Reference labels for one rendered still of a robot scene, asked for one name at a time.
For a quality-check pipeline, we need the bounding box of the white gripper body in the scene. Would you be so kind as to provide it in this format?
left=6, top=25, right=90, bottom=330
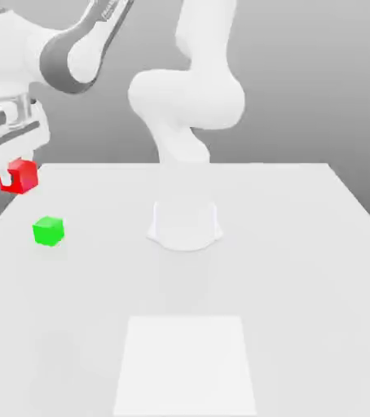
left=0, top=111, right=51, bottom=176

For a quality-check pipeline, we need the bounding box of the small red cube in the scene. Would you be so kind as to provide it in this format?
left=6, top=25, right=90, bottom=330
left=0, top=157, right=39, bottom=195

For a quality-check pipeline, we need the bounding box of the small green cube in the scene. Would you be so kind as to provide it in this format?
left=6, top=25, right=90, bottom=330
left=32, top=215, right=65, bottom=248

